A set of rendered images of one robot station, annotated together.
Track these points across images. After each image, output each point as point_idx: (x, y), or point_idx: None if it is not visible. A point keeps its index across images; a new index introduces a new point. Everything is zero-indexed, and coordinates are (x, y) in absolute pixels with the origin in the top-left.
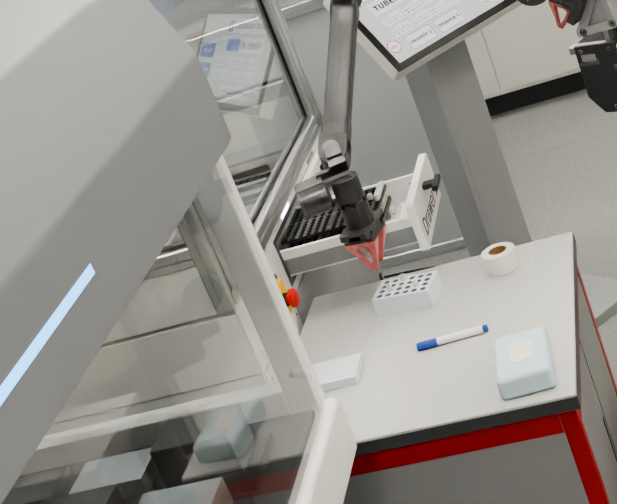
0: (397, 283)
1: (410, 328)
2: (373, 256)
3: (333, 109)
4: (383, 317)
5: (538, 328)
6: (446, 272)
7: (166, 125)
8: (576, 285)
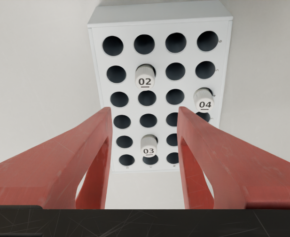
0: (182, 84)
1: (27, 121)
2: (78, 198)
3: None
4: (85, 30)
5: None
6: (270, 132)
7: None
8: None
